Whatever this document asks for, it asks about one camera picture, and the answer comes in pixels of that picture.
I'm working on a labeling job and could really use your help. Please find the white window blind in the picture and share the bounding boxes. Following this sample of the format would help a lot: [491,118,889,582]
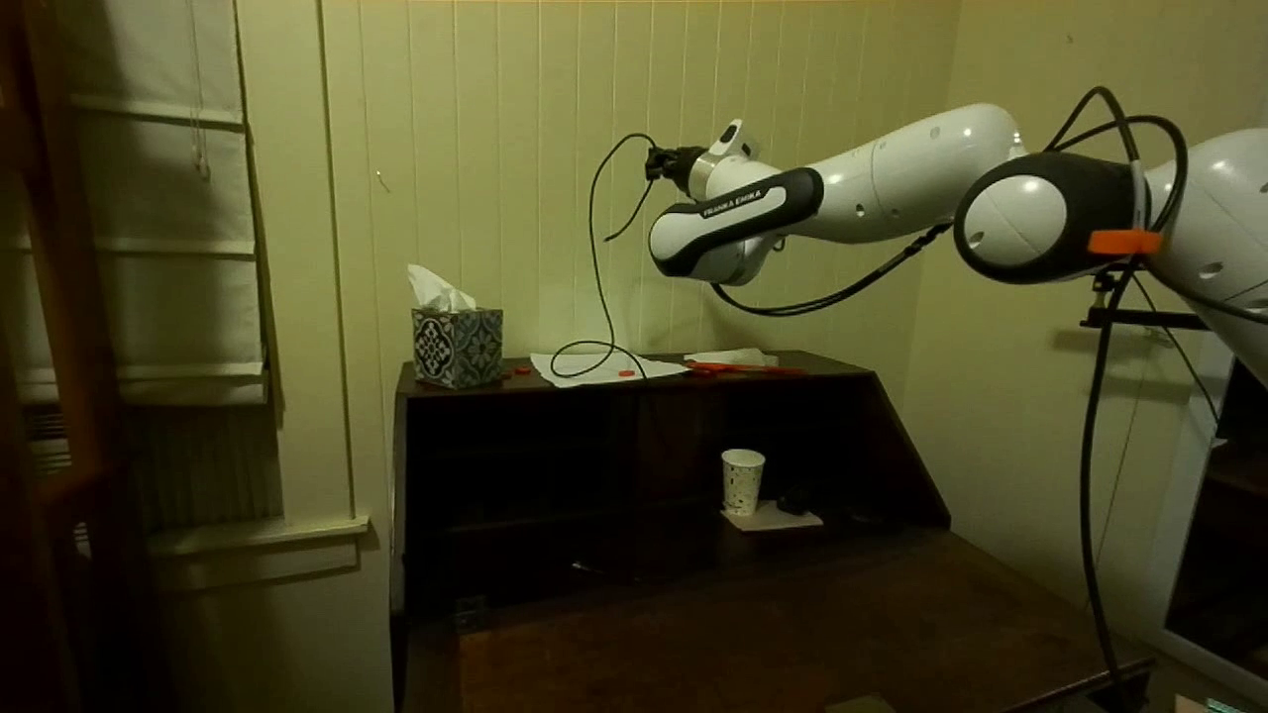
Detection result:
[20,0,290,426]

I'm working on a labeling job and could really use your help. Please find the crumpled white tissue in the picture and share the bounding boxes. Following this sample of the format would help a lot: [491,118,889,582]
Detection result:
[683,343,784,374]

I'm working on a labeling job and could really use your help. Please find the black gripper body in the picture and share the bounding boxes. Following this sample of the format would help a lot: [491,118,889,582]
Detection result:
[642,139,710,190]

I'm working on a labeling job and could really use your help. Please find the dark wooden secretary desk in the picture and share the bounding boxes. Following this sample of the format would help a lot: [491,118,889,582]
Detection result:
[389,343,1156,713]

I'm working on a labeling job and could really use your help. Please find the thin black cable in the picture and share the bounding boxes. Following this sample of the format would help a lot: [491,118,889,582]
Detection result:
[545,125,665,389]

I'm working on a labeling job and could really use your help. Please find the orange cable clip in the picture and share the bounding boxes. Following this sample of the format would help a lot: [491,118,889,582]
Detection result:
[1086,225,1168,261]

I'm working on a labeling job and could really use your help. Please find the white paper sheet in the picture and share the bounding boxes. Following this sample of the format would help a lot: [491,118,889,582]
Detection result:
[526,343,694,390]

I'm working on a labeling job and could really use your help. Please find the white paper cup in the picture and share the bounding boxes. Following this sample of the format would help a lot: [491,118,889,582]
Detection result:
[719,442,772,524]

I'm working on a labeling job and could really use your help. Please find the white window sill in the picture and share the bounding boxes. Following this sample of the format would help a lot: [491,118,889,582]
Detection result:
[139,505,380,595]

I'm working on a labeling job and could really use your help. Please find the patterned tissue box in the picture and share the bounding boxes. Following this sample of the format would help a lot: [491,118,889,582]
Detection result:
[405,261,513,397]

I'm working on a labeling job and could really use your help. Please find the dark wooden post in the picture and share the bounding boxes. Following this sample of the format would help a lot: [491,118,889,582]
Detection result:
[0,0,151,713]

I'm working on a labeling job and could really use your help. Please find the white napkin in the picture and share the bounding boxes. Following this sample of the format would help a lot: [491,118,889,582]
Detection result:
[723,499,830,538]

